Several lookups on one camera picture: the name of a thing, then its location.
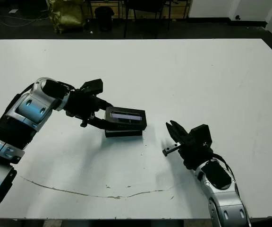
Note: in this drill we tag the white paper sheet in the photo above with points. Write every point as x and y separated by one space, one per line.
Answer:
14 11

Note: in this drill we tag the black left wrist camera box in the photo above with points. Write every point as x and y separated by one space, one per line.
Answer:
91 87

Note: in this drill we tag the black trash bin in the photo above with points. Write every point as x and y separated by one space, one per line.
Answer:
104 19

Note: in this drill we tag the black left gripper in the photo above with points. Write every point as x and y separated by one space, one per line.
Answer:
81 104

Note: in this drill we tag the yellow-green bag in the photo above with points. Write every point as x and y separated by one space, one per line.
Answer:
66 16

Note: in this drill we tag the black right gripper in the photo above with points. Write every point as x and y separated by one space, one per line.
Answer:
195 153

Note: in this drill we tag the black box lid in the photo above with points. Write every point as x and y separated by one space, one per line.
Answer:
126 118

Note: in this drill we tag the black mesh office chair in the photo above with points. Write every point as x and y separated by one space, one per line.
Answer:
145 6

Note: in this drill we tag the black box base white inlay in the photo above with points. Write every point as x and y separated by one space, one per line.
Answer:
124 134

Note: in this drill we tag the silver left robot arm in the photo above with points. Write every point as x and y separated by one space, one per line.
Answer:
27 106

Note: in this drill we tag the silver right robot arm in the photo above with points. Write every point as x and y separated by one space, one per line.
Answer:
221 196

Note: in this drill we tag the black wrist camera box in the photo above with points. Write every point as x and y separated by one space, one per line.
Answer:
201 134
91 87

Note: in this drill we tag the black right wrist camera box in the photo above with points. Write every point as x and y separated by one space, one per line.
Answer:
201 134

